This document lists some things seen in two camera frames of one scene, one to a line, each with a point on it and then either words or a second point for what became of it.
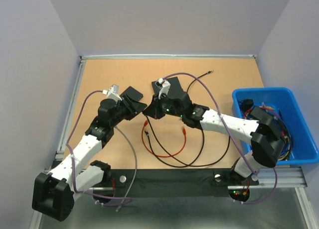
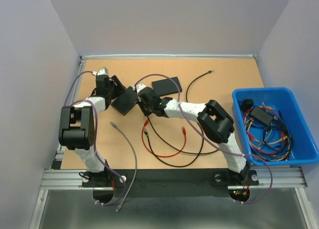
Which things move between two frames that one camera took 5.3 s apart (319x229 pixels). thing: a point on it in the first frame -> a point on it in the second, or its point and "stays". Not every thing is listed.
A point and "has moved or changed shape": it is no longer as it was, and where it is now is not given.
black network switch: [174, 89] stays
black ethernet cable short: [174, 165] stays
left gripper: [132, 113] -> [121, 89]
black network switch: [134, 96] has moved or changed shape
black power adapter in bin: [259, 113] stays
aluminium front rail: [275, 179] stays
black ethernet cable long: [189, 166] -> [193, 80]
